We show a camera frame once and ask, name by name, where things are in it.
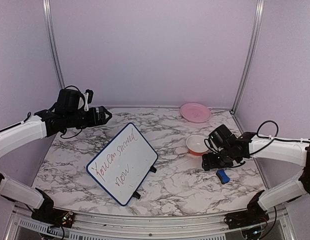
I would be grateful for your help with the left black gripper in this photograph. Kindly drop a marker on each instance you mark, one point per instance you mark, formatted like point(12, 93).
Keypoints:
point(94, 121)

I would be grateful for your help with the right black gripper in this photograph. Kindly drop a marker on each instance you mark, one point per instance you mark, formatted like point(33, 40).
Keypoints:
point(208, 163)

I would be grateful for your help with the blue whiteboard eraser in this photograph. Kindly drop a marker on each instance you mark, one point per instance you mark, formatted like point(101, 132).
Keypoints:
point(222, 176)

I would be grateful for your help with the small blue-framed whiteboard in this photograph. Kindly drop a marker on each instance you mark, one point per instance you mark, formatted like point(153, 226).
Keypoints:
point(123, 164)

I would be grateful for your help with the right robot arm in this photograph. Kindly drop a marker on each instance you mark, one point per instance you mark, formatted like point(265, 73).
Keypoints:
point(225, 148)

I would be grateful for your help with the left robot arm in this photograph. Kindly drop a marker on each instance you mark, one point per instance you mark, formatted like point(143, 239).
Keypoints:
point(70, 111)

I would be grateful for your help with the orange and white bowl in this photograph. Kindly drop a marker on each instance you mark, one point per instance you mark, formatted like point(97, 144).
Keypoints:
point(196, 145)

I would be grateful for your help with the pink plate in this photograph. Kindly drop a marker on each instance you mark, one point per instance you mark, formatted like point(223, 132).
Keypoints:
point(195, 113)

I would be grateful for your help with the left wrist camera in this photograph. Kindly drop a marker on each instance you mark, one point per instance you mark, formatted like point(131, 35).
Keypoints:
point(88, 97)

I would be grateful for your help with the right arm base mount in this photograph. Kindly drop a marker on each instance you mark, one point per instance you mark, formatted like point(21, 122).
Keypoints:
point(245, 218)

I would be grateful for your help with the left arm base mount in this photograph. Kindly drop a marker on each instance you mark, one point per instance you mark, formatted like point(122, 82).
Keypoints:
point(56, 217)

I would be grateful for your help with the left aluminium frame post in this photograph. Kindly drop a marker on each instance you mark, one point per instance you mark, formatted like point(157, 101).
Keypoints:
point(52, 42)

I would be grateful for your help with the aluminium frame post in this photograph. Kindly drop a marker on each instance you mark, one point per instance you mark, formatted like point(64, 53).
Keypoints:
point(52, 42)
point(256, 28)

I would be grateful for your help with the front aluminium rail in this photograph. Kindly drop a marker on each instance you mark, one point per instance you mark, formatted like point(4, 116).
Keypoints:
point(94, 226)

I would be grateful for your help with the right aluminium frame post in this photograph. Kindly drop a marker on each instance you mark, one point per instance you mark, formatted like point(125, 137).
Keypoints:
point(256, 28)

